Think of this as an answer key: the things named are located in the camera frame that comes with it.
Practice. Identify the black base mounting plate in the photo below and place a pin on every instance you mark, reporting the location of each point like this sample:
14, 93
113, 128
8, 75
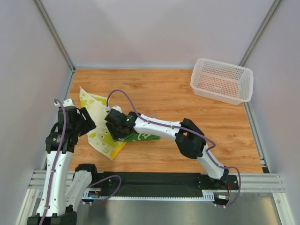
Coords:
169, 184

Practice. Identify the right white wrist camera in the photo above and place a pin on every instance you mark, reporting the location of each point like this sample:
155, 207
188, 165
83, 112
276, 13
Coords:
113, 110

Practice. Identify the slotted grey cable duct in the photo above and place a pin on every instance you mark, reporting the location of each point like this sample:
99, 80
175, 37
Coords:
207, 196

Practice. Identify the yellow lime patterned towel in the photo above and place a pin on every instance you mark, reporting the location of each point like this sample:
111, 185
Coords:
100, 137

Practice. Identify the aluminium front rail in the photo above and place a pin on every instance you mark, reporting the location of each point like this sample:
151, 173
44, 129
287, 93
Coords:
250, 182

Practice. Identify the white perforated plastic basket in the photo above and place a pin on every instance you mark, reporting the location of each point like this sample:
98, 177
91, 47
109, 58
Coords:
222, 81

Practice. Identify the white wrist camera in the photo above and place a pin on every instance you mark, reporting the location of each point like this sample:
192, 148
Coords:
66, 103
113, 110

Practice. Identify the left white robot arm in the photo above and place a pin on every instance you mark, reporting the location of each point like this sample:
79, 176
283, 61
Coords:
59, 203

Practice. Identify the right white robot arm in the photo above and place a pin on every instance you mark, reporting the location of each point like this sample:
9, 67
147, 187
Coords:
189, 139

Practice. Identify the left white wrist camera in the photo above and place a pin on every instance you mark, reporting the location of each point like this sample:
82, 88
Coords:
66, 103

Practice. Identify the green cream patterned towel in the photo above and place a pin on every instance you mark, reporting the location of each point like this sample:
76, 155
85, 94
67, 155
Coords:
139, 137

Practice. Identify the left aluminium frame post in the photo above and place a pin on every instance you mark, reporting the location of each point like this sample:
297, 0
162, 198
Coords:
45, 16

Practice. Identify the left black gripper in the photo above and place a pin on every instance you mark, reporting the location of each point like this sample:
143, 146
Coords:
82, 121

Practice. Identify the right aluminium frame post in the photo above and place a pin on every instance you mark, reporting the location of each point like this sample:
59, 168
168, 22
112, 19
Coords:
272, 10

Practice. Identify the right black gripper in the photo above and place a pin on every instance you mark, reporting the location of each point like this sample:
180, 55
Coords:
112, 129

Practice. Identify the aluminium frame post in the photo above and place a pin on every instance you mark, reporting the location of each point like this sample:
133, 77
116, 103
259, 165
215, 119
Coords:
45, 16
272, 10

